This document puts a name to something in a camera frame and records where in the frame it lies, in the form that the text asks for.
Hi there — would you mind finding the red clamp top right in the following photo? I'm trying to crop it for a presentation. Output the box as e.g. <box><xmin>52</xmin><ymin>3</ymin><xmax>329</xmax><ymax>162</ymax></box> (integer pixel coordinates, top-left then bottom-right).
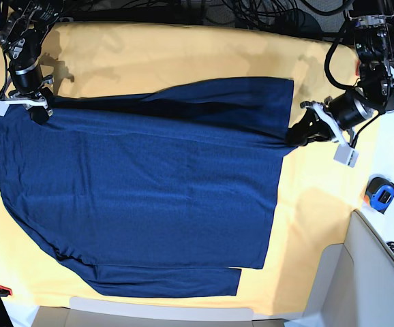
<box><xmin>355</xmin><ymin>61</ymin><xmax>361</xmax><ymax>77</ymax></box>

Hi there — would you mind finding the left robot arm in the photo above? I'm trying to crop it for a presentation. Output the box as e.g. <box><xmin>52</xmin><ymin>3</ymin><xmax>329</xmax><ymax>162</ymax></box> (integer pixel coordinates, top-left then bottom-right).
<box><xmin>285</xmin><ymin>1</ymin><xmax>394</xmax><ymax>149</ymax></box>

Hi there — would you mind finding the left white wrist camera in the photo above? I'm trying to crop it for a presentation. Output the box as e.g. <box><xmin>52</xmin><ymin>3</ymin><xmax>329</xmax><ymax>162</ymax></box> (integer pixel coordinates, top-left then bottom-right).
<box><xmin>333</xmin><ymin>144</ymin><xmax>359</xmax><ymax>168</ymax></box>

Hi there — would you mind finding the white cardboard box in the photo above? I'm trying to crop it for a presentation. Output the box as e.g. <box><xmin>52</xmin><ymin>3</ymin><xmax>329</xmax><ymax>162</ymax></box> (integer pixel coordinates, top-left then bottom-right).
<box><xmin>32</xmin><ymin>297</ymin><xmax>287</xmax><ymax>326</ymax></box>
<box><xmin>285</xmin><ymin>211</ymin><xmax>394</xmax><ymax>326</ymax></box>

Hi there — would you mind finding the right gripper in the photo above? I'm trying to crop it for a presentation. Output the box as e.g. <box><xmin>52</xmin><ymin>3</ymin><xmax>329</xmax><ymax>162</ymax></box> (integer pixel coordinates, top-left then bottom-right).
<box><xmin>7</xmin><ymin>76</ymin><xmax>53</xmax><ymax>125</ymax></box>

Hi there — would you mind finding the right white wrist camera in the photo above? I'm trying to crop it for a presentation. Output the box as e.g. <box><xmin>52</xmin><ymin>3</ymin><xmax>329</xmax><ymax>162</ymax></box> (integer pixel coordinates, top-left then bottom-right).
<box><xmin>0</xmin><ymin>97</ymin><xmax>48</xmax><ymax>116</ymax></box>

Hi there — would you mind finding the blue tape measure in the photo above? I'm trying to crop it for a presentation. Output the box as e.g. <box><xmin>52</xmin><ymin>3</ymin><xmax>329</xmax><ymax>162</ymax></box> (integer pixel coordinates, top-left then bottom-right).
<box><xmin>364</xmin><ymin>176</ymin><xmax>394</xmax><ymax>214</ymax></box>

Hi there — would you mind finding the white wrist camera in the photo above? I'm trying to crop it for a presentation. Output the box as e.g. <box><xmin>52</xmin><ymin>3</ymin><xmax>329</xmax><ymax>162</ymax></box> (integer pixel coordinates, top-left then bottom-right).
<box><xmin>0</xmin><ymin>97</ymin><xmax>48</xmax><ymax>116</ymax></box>
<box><xmin>333</xmin><ymin>144</ymin><xmax>359</xmax><ymax>168</ymax></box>

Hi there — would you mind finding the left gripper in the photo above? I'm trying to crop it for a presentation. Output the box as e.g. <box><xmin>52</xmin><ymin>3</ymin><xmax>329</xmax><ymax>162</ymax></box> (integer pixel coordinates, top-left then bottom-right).
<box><xmin>285</xmin><ymin>102</ymin><xmax>346</xmax><ymax>146</ymax></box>

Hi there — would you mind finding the white cardboard box right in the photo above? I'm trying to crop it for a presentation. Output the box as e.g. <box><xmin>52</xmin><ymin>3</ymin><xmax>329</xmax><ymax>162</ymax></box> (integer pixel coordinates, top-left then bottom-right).
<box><xmin>285</xmin><ymin>211</ymin><xmax>394</xmax><ymax>326</ymax></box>

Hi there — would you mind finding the yellow table cloth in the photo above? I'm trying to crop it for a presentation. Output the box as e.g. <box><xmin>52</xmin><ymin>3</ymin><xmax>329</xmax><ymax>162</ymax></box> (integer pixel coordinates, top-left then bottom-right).
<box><xmin>0</xmin><ymin>23</ymin><xmax>380</xmax><ymax>315</ymax></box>

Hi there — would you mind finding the blue long-sleeve shirt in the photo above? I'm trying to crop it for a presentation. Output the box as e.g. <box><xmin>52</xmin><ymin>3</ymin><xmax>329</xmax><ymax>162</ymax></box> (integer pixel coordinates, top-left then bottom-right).
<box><xmin>0</xmin><ymin>77</ymin><xmax>294</xmax><ymax>298</ymax></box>

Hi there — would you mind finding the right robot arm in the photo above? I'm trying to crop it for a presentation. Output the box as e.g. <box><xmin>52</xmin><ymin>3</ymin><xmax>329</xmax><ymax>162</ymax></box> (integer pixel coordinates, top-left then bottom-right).
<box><xmin>0</xmin><ymin>1</ymin><xmax>64</xmax><ymax>125</ymax></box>

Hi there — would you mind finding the white cardboard box bottom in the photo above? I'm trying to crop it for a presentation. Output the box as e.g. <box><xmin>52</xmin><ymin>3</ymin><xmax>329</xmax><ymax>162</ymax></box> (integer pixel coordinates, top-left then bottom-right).
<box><xmin>32</xmin><ymin>297</ymin><xmax>287</xmax><ymax>326</ymax></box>

